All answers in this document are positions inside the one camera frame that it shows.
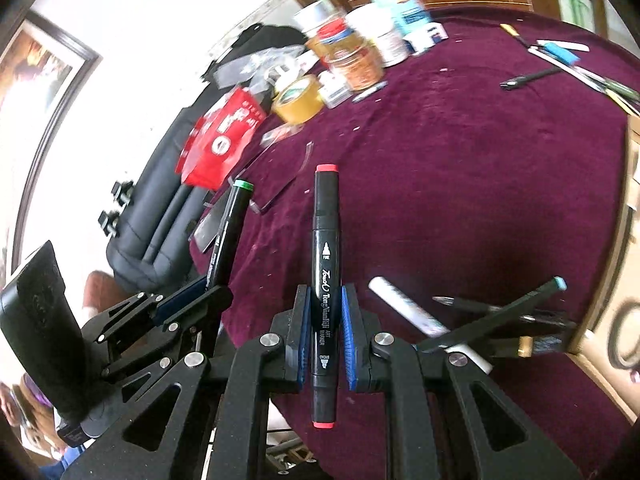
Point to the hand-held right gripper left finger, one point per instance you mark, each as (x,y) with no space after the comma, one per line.
(300,350)

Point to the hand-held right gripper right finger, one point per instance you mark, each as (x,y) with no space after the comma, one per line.
(350,345)

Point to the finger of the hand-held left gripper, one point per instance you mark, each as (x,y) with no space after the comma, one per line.
(200,305)
(185,297)

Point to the white barrel marker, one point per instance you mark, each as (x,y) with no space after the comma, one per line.
(400,302)

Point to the green capped black marker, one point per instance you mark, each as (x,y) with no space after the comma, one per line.
(227,235)

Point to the red capped black marker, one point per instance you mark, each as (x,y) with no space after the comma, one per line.
(326,240)

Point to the black pen with silver tip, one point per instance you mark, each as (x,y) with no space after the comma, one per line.
(465,304)

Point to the light blue capped black marker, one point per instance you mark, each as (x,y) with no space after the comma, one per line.
(500,315)

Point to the black tube with gold band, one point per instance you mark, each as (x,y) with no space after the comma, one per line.
(525,346)

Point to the person's left hand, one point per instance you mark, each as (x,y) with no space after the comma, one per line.
(27,422)

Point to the brown rounded object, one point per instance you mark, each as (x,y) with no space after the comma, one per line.
(102,290)

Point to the dark glossy flat panel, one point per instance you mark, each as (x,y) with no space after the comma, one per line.
(212,222)

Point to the clear acrylic stand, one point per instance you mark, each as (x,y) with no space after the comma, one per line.
(260,205)

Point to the person's blue clothing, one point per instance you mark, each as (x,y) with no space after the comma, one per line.
(65,462)

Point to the red paper packet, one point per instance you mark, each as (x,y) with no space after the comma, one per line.
(220,140)

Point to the small clear plastic box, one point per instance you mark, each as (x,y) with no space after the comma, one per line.
(280,135)

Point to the maroon velvet tablecloth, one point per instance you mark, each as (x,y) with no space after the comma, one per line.
(450,185)

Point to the yellow tape roll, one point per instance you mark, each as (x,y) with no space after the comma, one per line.
(297,97)

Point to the clear plastic bags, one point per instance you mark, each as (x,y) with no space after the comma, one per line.
(260,67)

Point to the small white carton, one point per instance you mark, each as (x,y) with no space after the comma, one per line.
(332,90)

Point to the round orange printed tin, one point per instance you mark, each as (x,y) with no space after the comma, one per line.
(357,65)

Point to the white round can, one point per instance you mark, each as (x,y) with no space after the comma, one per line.
(312,15)

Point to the white cylinder jar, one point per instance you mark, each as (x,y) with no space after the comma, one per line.
(385,30)

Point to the small white blue box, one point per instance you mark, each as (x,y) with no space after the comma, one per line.
(425,35)

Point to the black ballpoint pen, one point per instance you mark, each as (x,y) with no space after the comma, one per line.
(530,79)

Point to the long white pen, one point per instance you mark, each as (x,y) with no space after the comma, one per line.
(570,67)

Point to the yellow pen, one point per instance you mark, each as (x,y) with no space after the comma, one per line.
(627,105)

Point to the framed wall picture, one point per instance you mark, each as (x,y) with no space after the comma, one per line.
(35,75)

